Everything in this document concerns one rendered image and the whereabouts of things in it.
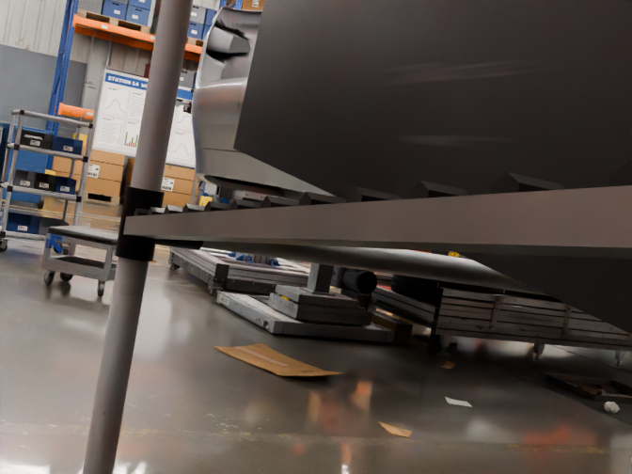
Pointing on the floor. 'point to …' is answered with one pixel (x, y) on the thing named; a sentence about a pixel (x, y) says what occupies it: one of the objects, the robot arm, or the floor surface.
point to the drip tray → (622, 394)
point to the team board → (109, 121)
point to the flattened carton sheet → (273, 361)
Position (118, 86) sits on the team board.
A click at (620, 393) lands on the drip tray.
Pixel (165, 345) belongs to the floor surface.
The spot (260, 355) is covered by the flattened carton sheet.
